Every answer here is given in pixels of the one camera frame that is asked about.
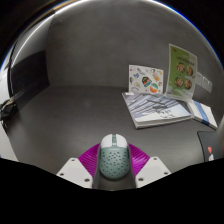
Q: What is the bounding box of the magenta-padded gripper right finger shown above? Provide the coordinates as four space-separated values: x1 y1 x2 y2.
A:
127 143 172 189

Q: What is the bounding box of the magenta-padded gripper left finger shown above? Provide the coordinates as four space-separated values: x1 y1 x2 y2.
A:
55 143 101 190

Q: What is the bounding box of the green and white computer mouse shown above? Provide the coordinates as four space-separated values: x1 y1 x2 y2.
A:
98 133 131 180

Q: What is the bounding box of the black mouse pad with heart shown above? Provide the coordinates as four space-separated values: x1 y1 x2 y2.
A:
197 130 224 163

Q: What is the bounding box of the large grey-white picture book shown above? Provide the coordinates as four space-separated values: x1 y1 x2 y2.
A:
121 91 194 130

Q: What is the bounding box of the white sticker sheet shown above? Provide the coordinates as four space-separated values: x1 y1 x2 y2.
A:
128 64 165 95

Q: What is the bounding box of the green printed standing sheet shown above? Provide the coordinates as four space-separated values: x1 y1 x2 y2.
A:
165 43 198 102

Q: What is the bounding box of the row of white wall plates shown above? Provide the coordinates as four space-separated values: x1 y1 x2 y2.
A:
195 71 213 93

